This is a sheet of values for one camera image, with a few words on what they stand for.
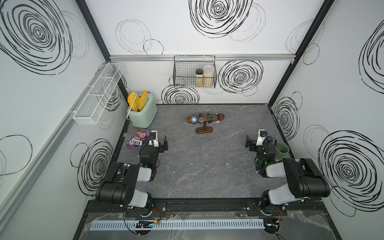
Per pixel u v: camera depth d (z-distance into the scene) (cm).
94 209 74
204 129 104
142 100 94
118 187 43
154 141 75
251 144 83
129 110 94
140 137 96
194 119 91
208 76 85
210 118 93
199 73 85
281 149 92
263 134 77
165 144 83
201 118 91
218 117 92
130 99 94
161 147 75
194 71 87
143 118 99
